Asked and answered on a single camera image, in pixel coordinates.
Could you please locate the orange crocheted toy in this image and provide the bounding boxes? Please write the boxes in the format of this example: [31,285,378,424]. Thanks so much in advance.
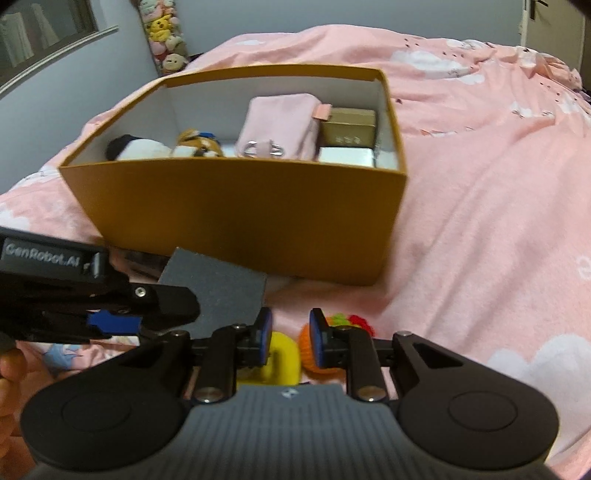
[298,314,375,374]

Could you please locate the small white box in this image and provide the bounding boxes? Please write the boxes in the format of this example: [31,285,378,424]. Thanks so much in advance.
[318,146,376,167]

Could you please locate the pile of plush toys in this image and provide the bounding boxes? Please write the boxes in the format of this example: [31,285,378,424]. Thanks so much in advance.
[139,0,190,75]

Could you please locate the beige door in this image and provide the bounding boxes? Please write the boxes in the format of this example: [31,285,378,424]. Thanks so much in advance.
[519,0,591,84]

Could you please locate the yellow toy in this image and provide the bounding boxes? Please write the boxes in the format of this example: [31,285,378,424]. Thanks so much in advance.
[238,331,303,386]

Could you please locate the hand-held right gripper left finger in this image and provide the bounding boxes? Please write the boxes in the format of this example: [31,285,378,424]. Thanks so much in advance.
[134,307,274,402]

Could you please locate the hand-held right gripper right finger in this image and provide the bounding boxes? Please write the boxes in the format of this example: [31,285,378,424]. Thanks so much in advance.
[308,308,465,401]

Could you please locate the brown plush toy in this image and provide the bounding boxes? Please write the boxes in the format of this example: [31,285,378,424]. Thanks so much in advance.
[172,129,225,158]

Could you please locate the window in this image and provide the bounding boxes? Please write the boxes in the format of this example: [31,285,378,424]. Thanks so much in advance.
[0,0,118,93]

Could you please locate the person's left hand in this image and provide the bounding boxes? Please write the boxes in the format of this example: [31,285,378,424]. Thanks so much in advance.
[0,347,28,446]

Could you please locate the pink printed blanket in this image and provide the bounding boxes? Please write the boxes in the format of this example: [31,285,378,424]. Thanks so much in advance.
[0,25,591,480]

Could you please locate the black and white plush toy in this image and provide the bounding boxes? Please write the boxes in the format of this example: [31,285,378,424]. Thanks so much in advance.
[106,134,172,161]

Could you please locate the orange cardboard box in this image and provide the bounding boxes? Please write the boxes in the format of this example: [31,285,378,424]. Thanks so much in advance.
[59,65,408,287]

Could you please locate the pink pouch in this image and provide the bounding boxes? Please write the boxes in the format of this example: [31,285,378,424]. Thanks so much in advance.
[235,93,332,161]

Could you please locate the small gold box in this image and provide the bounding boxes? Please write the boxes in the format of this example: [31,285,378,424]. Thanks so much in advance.
[320,108,377,148]

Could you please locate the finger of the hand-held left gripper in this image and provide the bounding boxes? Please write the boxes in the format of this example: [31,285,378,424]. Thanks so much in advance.
[87,279,201,340]

